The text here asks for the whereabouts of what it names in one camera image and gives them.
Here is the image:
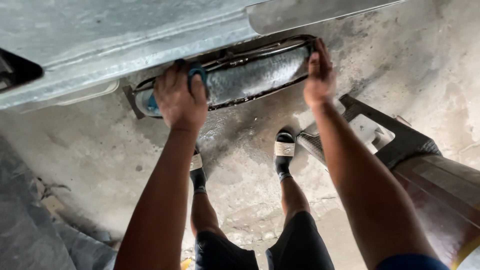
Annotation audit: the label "person's left hand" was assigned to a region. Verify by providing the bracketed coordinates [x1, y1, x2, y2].
[153, 59, 209, 132]

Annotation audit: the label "person's right hand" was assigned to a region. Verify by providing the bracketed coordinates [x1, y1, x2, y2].
[302, 37, 337, 110]

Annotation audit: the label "blue scrubbing tool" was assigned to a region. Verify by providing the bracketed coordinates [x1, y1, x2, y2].
[187, 63, 209, 94]

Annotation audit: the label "large silver fish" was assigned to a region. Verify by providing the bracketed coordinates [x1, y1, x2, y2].
[134, 42, 314, 118]

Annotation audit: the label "person's left slipper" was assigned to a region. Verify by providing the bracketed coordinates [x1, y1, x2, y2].
[189, 144, 205, 173]

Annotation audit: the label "person's slipper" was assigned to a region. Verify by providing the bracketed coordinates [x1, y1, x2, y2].
[189, 144, 205, 173]
[274, 129, 297, 158]

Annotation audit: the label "person's right slipper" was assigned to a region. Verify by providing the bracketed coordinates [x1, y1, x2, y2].
[274, 129, 297, 158]

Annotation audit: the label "galvanized metal table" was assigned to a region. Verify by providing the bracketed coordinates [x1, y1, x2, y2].
[0, 0, 410, 113]

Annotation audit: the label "black metal stand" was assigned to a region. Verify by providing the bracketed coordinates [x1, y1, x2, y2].
[295, 94, 444, 170]

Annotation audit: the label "person's right leg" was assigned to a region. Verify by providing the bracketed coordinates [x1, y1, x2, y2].
[273, 129, 312, 229]

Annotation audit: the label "person's leg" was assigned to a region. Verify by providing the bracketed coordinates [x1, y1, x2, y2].
[273, 129, 312, 229]
[189, 144, 229, 241]

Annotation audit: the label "person's left leg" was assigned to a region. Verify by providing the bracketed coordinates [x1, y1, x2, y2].
[189, 144, 229, 241]

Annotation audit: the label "brown wooden board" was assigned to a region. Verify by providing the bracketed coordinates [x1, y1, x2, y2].
[391, 154, 480, 265]

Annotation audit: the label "person's black shorts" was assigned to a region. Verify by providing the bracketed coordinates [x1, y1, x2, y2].
[194, 211, 335, 270]

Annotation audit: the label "black object at table edge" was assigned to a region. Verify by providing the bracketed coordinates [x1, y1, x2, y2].
[0, 47, 44, 94]

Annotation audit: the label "grey tarpaulin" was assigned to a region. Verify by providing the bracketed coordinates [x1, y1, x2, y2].
[0, 134, 118, 270]

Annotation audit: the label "person's blue sleeve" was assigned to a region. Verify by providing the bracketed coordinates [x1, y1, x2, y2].
[375, 254, 451, 270]

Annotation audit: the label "yellow bucket rim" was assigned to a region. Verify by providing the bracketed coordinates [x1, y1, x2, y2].
[451, 235, 480, 270]

